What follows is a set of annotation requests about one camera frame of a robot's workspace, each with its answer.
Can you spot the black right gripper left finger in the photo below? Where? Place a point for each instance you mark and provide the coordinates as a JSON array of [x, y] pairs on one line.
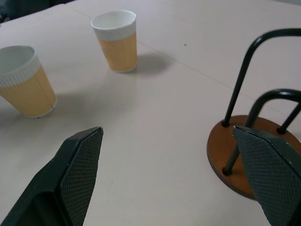
[[70, 174]]

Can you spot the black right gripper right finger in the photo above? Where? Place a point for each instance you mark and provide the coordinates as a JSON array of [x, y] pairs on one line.
[[270, 169]]

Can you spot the orange and white paper cup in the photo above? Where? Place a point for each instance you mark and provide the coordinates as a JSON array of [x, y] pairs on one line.
[[118, 42], [26, 82]]

